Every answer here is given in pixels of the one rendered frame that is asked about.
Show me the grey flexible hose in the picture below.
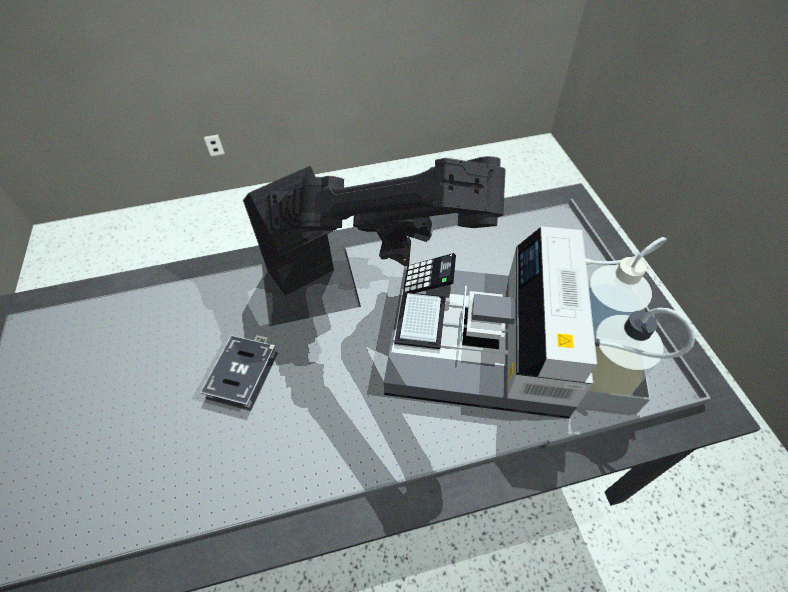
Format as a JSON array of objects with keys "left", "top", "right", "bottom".
[{"left": 600, "top": 308, "right": 696, "bottom": 359}]

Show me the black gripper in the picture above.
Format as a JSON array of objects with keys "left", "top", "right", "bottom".
[{"left": 377, "top": 228, "right": 411, "bottom": 266}]

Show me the white well plate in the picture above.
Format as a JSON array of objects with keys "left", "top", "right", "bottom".
[{"left": 400, "top": 294, "right": 441, "bottom": 342}]

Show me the white bottle with cap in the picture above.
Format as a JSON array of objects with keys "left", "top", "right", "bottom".
[{"left": 588, "top": 257, "right": 652, "bottom": 333}]

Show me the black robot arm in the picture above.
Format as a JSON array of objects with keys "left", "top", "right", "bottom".
[{"left": 269, "top": 156, "right": 506, "bottom": 250}]

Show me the white flexible hose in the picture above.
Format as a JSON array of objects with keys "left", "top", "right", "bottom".
[{"left": 590, "top": 237, "right": 667, "bottom": 268}]

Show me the clear plastic bottle with black cap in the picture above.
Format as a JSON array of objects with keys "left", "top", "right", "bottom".
[{"left": 588, "top": 310, "right": 663, "bottom": 396}]

